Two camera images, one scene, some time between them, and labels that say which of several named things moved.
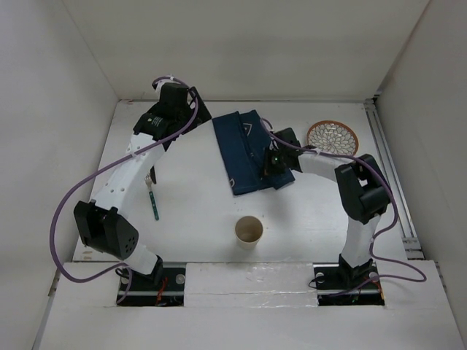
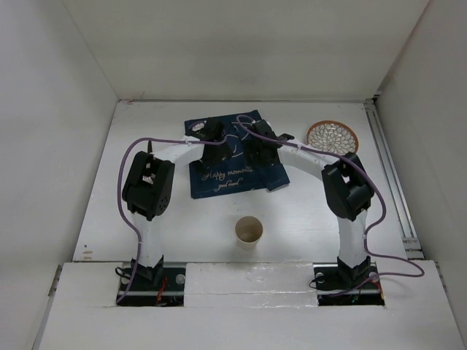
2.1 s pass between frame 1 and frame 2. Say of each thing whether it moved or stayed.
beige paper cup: stayed
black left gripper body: moved
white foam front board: stayed
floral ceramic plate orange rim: stayed
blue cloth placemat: moved
